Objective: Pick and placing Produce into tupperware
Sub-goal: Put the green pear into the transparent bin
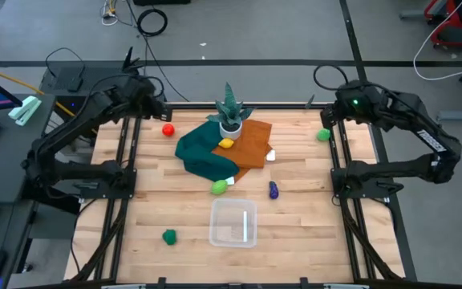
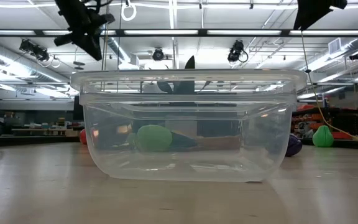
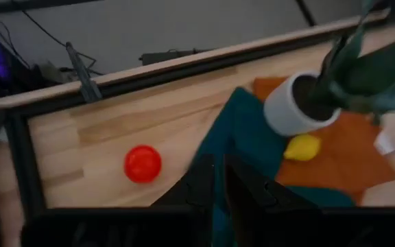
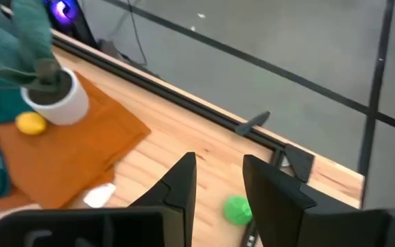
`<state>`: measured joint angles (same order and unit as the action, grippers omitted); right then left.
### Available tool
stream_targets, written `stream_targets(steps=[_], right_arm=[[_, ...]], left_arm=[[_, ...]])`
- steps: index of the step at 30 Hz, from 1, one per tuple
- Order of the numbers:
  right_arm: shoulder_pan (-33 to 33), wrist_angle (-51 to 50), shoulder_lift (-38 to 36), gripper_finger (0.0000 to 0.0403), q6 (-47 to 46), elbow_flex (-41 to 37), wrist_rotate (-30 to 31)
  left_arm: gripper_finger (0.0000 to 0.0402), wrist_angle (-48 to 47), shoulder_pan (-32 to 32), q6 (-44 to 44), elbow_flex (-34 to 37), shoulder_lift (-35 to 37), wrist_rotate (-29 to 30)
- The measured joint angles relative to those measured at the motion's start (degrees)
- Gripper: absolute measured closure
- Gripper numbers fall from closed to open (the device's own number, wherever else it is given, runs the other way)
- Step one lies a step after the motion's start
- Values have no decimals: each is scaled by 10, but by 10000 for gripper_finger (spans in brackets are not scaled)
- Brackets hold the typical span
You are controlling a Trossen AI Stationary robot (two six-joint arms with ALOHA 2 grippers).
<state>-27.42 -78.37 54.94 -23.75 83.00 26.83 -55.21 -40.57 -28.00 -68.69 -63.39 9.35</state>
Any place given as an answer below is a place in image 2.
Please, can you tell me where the narrow silver ventilation duct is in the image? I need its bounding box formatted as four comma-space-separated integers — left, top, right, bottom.
106, 36, 132, 65

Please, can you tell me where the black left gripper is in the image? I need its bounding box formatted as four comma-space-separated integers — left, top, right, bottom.
53, 11, 116, 62

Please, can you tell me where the white hanging cable loop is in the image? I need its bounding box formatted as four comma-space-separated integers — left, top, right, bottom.
121, 0, 137, 22

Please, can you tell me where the red tomato toy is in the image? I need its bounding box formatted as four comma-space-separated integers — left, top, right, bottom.
79, 128, 99, 146

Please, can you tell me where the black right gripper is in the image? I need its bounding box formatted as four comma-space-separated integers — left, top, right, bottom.
293, 0, 348, 31

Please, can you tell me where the cluttered wooden workbench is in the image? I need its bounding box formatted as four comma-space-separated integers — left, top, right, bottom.
11, 117, 81, 138

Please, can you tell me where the black ceiling light rail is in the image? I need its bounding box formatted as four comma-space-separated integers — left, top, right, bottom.
0, 29, 358, 38

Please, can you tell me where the yellow cable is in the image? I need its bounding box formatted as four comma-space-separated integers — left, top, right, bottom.
300, 30, 358, 141

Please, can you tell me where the purple eggplant toy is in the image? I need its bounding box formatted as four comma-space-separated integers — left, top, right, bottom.
285, 133, 303, 157

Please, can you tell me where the dark shelf with red bins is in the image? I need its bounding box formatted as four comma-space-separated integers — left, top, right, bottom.
289, 104, 358, 149

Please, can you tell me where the black monitor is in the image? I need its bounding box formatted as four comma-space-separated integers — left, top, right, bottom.
73, 95, 85, 122

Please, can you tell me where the clear plastic tupperware container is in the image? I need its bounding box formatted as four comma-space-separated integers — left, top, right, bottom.
70, 68, 308, 183

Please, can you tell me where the white air vent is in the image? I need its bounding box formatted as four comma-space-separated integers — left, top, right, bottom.
328, 37, 343, 55

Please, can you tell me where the teal cloth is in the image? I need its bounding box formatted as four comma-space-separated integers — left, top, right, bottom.
170, 131, 198, 149

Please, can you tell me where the green pear toy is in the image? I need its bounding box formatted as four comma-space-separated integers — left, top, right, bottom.
312, 124, 334, 148

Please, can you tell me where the light green cabbage toy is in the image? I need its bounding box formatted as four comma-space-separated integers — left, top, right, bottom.
134, 124, 173, 153

